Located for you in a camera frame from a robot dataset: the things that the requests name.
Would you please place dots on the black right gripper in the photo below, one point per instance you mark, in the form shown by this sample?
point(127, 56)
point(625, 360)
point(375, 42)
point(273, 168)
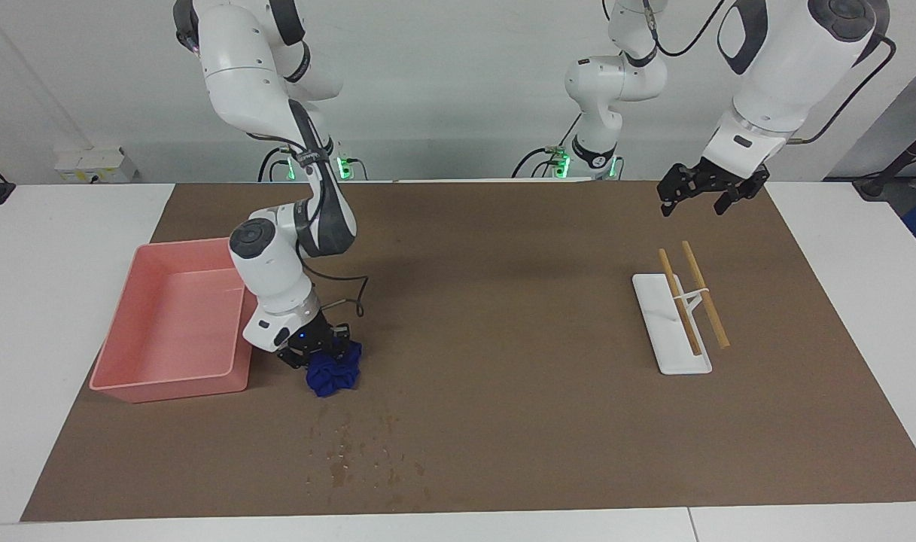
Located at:
point(311, 335)

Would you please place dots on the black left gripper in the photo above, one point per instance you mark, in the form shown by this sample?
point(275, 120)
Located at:
point(726, 175)

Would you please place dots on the blue towel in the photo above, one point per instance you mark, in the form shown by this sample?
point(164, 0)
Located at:
point(333, 376)

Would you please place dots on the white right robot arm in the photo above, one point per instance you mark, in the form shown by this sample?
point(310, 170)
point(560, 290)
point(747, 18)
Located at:
point(269, 263)

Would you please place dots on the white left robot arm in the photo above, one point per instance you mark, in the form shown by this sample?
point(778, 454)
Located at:
point(789, 68)

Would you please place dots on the wooden rack rod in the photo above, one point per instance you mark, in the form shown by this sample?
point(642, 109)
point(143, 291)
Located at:
point(704, 293)
point(680, 301)

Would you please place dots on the pink plastic bin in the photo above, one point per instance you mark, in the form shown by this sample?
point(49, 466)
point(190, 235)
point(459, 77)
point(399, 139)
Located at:
point(164, 331)

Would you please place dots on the black floor stand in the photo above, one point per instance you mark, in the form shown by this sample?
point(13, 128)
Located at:
point(871, 186)

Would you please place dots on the brown table mat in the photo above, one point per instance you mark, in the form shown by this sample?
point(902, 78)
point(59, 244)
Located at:
point(503, 339)

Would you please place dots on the white socket box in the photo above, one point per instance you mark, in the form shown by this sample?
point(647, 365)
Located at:
point(96, 162)

